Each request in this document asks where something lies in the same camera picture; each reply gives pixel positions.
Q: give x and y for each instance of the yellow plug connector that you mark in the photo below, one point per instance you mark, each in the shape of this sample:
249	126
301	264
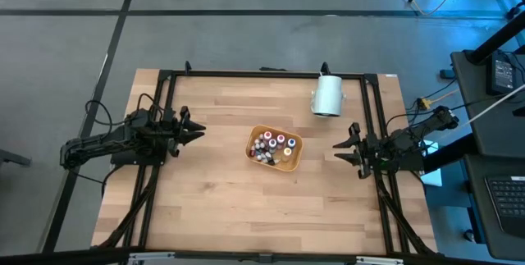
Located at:
425	103

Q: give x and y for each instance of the black table frame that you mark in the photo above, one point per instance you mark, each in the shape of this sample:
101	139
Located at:
266	74

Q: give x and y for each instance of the black side desk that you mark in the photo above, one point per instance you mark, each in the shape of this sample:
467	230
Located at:
476	216
484	125

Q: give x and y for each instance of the red food coloring bottle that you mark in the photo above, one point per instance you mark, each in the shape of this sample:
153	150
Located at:
267	135

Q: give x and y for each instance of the pink-capped food coloring bottle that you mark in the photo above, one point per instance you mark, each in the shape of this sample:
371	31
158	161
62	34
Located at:
281	138

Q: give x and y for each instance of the blue food coloring bottle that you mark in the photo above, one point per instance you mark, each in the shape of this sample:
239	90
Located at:
291	142

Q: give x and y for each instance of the gray chair leg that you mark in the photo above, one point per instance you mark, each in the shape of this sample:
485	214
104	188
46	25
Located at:
14	159

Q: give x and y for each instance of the white cylinder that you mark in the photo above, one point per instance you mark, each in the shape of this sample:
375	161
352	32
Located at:
328	94

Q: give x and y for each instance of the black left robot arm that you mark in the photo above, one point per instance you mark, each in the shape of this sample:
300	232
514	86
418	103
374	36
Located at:
102	144

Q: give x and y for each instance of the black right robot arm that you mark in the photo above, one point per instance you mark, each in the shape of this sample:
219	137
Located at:
410	142

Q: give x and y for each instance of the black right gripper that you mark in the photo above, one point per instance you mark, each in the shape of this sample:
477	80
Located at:
369	150

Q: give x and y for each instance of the violet food coloring bottle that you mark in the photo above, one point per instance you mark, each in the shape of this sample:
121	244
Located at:
272	143

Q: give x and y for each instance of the small red-label dropper bottle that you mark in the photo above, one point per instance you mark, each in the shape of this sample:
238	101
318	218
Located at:
253	152

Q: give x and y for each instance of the black caster wheel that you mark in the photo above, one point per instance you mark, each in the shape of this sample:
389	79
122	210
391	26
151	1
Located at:
468	235

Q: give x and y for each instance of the black frame clamp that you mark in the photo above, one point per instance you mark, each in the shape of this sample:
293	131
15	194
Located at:
325	67
188	67

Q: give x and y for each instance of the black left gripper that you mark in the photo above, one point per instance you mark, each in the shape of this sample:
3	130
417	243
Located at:
174	131

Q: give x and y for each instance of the black power brick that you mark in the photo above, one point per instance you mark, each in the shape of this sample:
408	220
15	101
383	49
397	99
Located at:
502	74

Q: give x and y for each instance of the black pole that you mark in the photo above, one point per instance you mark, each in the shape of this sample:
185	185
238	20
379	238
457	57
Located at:
496	39

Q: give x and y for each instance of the silver aluminium bar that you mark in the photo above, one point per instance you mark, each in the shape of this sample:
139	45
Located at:
152	256
379	261

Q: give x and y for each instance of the black laptop keyboard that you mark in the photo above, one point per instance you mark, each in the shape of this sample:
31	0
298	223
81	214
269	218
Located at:
508	203

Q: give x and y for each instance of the small white-label dropper bottle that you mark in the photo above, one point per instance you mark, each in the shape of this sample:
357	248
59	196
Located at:
270	160

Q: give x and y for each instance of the yellow plastic bin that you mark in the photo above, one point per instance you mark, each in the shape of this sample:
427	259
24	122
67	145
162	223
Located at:
293	162

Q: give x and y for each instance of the cyan sheet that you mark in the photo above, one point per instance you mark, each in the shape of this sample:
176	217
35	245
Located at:
432	176

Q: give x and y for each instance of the blue floor box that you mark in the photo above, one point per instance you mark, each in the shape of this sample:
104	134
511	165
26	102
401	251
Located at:
447	74

